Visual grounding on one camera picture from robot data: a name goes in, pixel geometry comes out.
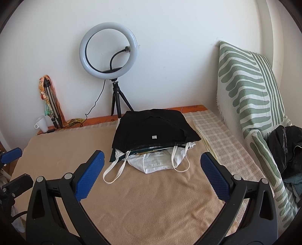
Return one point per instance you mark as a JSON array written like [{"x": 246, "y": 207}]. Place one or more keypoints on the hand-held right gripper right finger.
[{"x": 214, "y": 176}]

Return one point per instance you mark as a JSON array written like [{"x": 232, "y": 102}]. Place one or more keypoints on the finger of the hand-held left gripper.
[
  {"x": 11, "y": 155},
  {"x": 20, "y": 183}
]

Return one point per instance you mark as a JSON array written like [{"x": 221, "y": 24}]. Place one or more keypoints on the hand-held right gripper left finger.
[{"x": 90, "y": 176}]

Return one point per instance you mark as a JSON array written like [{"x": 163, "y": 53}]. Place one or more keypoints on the black mesh garment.
[{"x": 153, "y": 127}]

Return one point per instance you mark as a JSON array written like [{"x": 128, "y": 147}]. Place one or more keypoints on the beige checked blanket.
[{"x": 224, "y": 141}]

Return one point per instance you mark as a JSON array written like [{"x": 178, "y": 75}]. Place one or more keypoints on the white plastic cup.
[{"x": 42, "y": 123}]

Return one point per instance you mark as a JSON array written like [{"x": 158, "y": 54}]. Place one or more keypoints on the orange printed bedsheet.
[{"x": 99, "y": 121}]

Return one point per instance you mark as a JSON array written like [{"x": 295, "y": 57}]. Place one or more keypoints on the colourful scarf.
[{"x": 47, "y": 106}]

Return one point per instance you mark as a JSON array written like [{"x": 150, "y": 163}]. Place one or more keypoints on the silver folded tripod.
[{"x": 50, "y": 99}]

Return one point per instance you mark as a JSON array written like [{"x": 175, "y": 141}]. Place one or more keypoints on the black jacket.
[{"x": 285, "y": 146}]

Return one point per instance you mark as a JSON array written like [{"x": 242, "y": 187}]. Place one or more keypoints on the teal cloth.
[{"x": 293, "y": 186}]

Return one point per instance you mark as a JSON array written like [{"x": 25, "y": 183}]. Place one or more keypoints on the green striped cushion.
[{"x": 243, "y": 77}]

